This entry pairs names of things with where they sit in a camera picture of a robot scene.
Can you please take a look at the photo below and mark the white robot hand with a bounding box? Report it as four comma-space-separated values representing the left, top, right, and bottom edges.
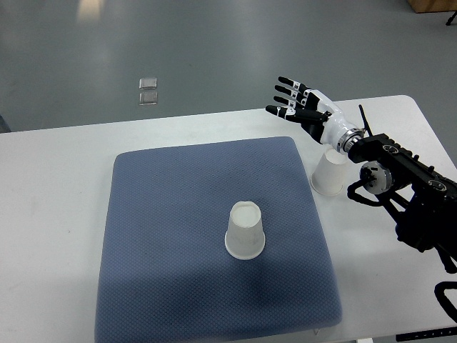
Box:
265, 76, 358, 148

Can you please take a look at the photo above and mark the white paper cup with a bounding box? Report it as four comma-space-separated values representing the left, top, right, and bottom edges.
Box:
224, 201, 266, 260
310, 149, 348, 197

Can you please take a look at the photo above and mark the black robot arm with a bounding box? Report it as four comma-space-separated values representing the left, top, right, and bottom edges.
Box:
266, 76, 456, 274

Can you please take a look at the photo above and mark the white paper cup on cushion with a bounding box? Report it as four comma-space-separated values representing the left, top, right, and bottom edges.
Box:
224, 201, 266, 260

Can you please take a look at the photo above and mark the lower metal floor plate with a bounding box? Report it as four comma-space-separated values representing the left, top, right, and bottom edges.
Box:
139, 91, 158, 106

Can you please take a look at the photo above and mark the metal floor plate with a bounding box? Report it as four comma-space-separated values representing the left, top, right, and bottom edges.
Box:
139, 91, 158, 106
139, 77, 157, 89

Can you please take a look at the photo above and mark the wooden box corner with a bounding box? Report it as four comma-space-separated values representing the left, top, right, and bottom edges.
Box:
407, 0, 457, 14

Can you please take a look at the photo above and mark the upper metal floor plate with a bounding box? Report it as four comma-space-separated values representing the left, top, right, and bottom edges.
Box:
139, 77, 157, 89

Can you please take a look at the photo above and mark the black tripod leg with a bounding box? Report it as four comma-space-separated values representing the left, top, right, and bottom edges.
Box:
446, 11, 457, 26

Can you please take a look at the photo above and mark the blue fabric cushion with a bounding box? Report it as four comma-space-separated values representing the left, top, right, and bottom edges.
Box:
95, 136, 342, 342

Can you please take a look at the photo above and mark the black table control panel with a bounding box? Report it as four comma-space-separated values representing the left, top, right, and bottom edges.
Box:
396, 327, 456, 342

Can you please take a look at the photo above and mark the black cable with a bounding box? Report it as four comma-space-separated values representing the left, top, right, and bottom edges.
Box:
433, 281, 457, 326

